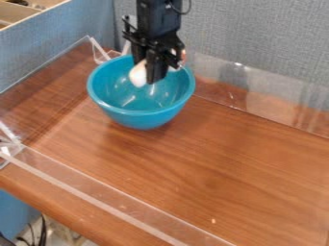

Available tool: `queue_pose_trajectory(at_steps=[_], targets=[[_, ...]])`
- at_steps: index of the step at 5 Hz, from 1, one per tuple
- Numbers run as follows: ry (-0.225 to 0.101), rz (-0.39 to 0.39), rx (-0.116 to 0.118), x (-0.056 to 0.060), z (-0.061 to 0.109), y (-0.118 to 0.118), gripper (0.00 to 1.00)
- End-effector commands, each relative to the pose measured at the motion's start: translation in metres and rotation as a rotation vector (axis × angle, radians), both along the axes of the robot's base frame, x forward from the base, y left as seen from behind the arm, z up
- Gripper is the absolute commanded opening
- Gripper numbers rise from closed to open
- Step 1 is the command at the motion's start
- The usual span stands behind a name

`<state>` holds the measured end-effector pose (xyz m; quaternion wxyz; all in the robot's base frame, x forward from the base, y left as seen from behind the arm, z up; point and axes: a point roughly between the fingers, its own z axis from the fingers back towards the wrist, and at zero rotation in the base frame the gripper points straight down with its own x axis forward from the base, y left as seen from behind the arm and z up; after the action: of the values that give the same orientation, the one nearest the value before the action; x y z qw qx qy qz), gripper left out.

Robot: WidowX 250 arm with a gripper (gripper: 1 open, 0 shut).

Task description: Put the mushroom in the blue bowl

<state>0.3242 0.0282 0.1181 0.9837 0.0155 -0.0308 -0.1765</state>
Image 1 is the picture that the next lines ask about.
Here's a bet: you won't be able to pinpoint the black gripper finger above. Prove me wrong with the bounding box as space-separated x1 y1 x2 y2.
131 43 147 64
146 50 169 85

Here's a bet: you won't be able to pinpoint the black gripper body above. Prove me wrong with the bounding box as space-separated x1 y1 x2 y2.
122 13 185 68

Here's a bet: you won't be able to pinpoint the white brown toy mushroom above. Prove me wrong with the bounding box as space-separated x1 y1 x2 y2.
129 50 186 87

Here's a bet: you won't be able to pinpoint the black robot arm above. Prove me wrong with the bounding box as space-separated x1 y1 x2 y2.
122 0 185 85

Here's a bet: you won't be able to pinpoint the blue plastic bowl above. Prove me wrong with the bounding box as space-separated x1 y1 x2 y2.
86 55 196 130

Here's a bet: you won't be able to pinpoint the wooden shelf box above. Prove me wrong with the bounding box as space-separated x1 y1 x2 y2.
0 0 72 32

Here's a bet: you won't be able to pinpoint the clear acrylic barrier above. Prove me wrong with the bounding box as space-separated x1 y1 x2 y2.
0 39 329 246

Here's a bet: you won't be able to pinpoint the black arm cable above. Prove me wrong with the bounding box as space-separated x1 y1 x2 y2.
169 0 193 15

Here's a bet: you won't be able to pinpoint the black floor cables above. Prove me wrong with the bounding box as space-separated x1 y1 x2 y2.
0 213 50 246

